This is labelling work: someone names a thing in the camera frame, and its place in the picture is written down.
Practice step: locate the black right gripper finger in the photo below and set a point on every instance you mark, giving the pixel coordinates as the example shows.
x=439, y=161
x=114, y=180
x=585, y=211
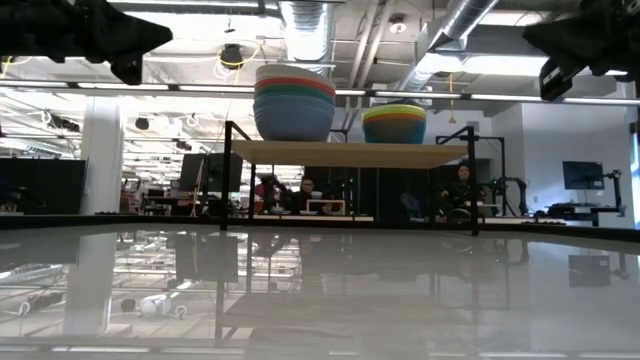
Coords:
x=560, y=37

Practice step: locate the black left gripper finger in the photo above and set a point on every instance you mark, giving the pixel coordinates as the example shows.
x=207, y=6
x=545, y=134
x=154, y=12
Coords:
x=130, y=35

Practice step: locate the large pale grey bowl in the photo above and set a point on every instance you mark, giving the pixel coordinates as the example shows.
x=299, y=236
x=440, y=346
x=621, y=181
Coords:
x=295, y=70

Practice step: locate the large red bowl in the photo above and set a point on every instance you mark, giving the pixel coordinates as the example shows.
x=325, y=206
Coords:
x=295, y=81

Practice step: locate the large teal bowl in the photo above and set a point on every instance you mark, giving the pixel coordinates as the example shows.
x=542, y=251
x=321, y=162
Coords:
x=295, y=90

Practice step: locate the small lime green bowl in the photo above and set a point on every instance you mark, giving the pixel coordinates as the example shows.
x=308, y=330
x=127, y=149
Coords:
x=395, y=108

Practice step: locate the small yellow bowl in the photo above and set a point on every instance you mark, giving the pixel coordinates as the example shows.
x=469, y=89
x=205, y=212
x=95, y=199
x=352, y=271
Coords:
x=395, y=114

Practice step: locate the small orange bowl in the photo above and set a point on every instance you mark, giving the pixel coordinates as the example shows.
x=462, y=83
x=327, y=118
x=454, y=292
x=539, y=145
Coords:
x=395, y=119

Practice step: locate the large blue bowl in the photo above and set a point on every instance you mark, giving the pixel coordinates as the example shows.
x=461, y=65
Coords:
x=295, y=122

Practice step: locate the stack of multicoloured bowls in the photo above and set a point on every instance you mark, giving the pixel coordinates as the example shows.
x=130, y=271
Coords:
x=395, y=134

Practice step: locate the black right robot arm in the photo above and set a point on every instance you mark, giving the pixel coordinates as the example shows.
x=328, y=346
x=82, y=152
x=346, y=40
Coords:
x=634, y=35

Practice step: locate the black background robot arm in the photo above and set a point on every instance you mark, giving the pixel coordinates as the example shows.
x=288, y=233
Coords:
x=512, y=190

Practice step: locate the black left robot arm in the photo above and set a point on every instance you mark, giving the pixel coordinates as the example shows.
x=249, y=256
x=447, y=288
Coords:
x=25, y=25

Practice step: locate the small wooden background shelf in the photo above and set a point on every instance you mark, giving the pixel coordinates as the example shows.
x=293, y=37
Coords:
x=326, y=201

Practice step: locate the black ceiling device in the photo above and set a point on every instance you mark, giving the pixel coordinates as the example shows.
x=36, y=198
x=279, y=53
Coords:
x=231, y=55

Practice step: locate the white pillar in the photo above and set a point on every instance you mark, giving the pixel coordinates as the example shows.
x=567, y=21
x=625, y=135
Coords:
x=102, y=160

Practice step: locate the long LED light bar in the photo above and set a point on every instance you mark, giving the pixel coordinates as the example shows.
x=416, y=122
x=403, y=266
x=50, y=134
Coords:
x=425, y=94

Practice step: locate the black background monitor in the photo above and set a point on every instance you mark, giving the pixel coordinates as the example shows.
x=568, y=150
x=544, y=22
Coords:
x=210, y=172

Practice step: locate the black partition panel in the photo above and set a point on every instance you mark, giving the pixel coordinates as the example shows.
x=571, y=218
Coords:
x=40, y=185

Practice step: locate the dark background desk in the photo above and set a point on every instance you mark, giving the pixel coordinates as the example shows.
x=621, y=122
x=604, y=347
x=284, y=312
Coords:
x=580, y=210

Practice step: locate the person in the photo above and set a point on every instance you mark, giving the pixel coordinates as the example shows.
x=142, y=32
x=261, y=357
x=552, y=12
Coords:
x=270, y=192
x=460, y=190
x=302, y=197

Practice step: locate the blue chair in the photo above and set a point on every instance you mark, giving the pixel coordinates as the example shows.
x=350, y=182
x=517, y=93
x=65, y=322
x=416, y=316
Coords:
x=410, y=206

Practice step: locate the wooden background table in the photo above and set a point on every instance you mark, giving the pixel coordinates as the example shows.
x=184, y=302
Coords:
x=310, y=217

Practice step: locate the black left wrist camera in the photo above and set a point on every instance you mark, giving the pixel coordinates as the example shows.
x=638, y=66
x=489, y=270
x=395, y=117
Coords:
x=127, y=70

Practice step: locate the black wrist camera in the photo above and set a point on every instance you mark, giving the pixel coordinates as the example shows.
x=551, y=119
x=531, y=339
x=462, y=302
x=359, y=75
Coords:
x=127, y=70
x=555, y=77

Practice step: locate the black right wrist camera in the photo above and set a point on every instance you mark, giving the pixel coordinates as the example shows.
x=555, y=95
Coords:
x=555, y=77

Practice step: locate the silver slanted ceiling duct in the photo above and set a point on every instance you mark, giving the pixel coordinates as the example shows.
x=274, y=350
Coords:
x=450, y=30

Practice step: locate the dark wall monitor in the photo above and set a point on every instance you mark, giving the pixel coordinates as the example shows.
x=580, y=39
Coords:
x=582, y=175

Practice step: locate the silver corrugated ceiling duct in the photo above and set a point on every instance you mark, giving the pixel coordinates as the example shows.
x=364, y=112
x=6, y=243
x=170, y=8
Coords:
x=307, y=35

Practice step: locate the wooden shelf black metal frame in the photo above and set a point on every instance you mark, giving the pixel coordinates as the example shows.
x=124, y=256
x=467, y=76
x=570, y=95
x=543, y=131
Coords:
x=350, y=154

